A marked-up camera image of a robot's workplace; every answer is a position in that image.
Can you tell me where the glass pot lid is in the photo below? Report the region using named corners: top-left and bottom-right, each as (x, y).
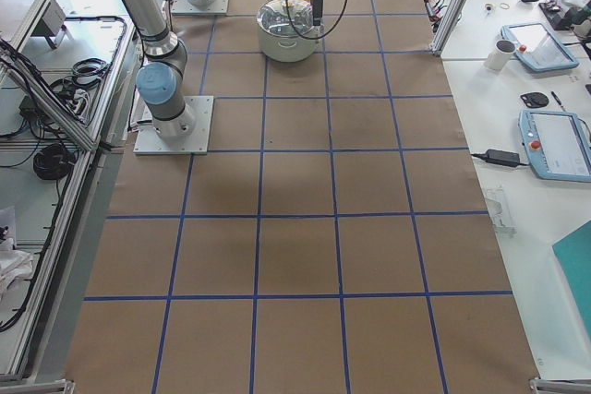
top-left (257, 0), bottom-right (315, 37)

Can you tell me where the pale green electric pot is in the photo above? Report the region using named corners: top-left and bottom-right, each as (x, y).
top-left (257, 0), bottom-right (318, 63)

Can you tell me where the white mug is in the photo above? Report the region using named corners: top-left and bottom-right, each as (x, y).
top-left (484, 39), bottom-right (516, 72)

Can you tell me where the far blue teach pendant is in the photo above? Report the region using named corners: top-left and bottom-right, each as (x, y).
top-left (501, 22), bottom-right (579, 73)

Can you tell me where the blue teach pendant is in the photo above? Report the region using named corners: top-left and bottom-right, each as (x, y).
top-left (518, 110), bottom-right (590, 183)
top-left (501, 22), bottom-right (579, 73)

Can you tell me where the black round puck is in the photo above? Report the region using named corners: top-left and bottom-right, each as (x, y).
top-left (520, 91), bottom-right (549, 109)

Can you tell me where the black power adapter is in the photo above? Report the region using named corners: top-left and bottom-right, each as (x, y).
top-left (471, 149), bottom-right (528, 168)

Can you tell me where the black pen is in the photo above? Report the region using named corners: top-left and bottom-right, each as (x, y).
top-left (550, 91), bottom-right (566, 112)

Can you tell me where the grey electronics box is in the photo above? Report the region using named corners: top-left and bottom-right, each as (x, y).
top-left (31, 0), bottom-right (67, 50)

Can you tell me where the clear plastic holder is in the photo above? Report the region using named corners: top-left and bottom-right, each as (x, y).
top-left (482, 186), bottom-right (516, 237)

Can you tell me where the near blue teach pendant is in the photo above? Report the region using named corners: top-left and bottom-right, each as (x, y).
top-left (518, 110), bottom-right (590, 183)

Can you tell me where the teal board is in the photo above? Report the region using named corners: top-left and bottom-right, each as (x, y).
top-left (552, 221), bottom-right (591, 333)

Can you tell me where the coiled black cable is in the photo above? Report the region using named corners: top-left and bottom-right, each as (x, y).
top-left (32, 142), bottom-right (78, 182)

